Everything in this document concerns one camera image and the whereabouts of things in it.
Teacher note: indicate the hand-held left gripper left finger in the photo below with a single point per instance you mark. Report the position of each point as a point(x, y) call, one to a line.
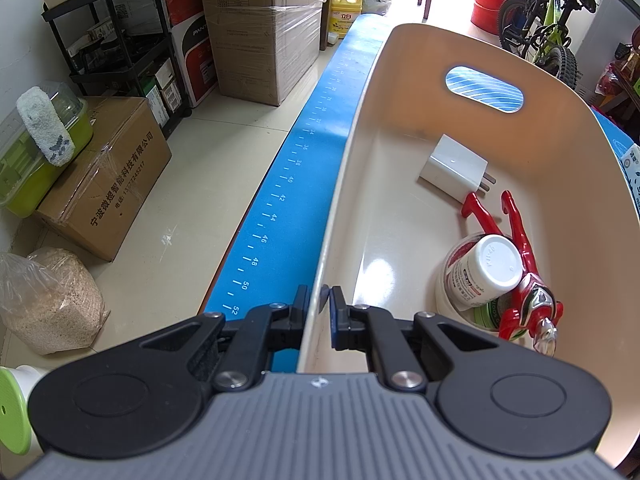
point(304, 310)

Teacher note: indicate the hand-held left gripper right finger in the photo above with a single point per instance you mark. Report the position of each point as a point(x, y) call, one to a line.
point(336, 317)

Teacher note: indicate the white round container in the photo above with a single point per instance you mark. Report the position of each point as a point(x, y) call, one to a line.
point(442, 305)

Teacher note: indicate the beige plastic basket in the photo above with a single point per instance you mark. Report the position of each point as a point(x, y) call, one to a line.
point(390, 210)

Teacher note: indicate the white pill bottle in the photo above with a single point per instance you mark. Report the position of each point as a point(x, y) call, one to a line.
point(480, 275)

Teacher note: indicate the large white charger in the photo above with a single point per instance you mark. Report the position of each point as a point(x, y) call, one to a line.
point(452, 165)

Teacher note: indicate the red figure toy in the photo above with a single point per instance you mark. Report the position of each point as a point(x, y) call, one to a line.
point(522, 245)

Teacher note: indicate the blue silicone mat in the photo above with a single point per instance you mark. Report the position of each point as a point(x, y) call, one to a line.
point(290, 200)

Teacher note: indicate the taped cardboard box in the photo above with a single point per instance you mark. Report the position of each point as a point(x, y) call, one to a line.
point(110, 180)

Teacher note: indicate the clear bag of grain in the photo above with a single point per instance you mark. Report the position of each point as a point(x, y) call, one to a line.
point(50, 305)

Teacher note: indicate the wrapped cardboard box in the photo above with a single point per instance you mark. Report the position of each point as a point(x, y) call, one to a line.
point(270, 55)

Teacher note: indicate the small boxes on rack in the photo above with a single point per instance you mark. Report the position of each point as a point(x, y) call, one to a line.
point(162, 92)

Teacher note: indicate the red and white appliance box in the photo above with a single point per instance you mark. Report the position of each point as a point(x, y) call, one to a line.
point(197, 65)

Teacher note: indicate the yellow plastic jug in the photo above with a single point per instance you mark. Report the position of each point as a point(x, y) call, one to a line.
point(346, 12)

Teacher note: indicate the green plastic container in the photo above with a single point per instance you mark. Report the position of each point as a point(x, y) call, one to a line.
point(30, 180)

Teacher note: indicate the green plastic stool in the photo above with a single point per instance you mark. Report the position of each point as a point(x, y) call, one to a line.
point(15, 410)

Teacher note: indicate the grey and white towel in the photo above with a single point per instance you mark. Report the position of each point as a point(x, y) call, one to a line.
point(47, 125)

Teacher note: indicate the patterned tissue pack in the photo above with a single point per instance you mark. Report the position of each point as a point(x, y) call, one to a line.
point(631, 175)

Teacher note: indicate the black shelf rack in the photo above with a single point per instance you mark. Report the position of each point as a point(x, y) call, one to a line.
point(125, 15)

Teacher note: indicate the red bucket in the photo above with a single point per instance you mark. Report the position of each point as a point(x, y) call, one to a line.
point(487, 5)

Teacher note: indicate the green and black bicycle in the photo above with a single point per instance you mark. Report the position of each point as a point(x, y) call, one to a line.
point(555, 25)

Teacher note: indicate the white chest freezer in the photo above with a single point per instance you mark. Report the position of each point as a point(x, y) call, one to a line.
point(612, 20)

